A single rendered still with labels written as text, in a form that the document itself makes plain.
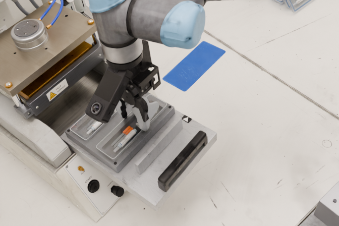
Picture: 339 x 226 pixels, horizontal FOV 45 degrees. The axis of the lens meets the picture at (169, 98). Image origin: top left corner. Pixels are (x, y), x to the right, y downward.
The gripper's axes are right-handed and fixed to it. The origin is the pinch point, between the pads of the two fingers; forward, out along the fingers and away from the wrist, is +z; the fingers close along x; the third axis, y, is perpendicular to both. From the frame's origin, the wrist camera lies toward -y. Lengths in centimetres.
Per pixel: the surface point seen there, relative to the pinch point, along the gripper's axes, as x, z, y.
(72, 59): 22.1, -5.0, 3.7
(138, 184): -9.3, 4.0, -9.5
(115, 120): 4.8, 1.4, -1.1
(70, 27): 25.8, -10.1, 8.2
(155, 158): -8.2, 3.7, -2.5
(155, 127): -4.0, 1.6, 2.8
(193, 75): 13.0, 25.7, 38.3
